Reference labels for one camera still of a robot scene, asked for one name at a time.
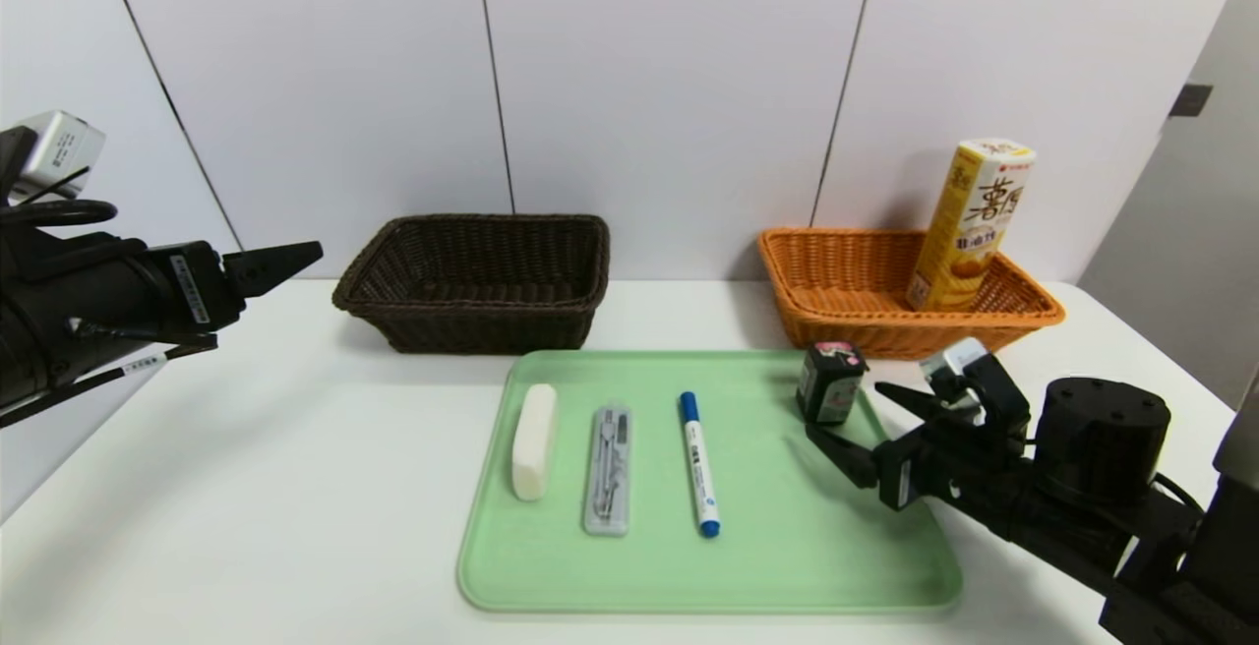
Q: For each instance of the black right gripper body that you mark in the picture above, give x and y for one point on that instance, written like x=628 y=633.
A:
x=903 y=473

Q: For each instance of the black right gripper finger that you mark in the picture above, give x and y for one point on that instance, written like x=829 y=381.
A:
x=851 y=456
x=915 y=404

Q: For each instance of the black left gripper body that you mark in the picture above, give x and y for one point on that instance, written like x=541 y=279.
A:
x=197 y=287

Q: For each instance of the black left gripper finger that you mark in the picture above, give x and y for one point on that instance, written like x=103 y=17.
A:
x=270 y=266

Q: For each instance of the small black snack carton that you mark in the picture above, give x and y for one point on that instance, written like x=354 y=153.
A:
x=828 y=384

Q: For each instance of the tall yellow chip box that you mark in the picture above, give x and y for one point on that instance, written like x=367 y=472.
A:
x=969 y=222

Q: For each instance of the grey clear compass case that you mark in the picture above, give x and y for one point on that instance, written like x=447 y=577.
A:
x=608 y=473

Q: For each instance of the white rectangular eraser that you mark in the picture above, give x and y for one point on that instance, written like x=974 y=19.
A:
x=534 y=443

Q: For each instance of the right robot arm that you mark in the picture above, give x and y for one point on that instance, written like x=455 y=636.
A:
x=1102 y=439

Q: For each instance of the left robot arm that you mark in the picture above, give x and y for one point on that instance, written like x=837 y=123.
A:
x=69 y=301

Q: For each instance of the orange wicker basket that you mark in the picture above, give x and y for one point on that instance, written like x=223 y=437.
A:
x=836 y=281

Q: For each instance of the dark brown wicker basket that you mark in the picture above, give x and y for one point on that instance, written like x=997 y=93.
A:
x=472 y=325

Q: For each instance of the light green plastic tray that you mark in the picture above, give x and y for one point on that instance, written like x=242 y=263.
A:
x=767 y=527

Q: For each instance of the blue white marker pen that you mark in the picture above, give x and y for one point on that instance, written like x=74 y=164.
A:
x=697 y=463

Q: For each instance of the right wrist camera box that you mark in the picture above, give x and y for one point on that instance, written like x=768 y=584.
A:
x=949 y=360

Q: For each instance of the dark wall bracket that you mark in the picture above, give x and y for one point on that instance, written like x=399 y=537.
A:
x=1188 y=100

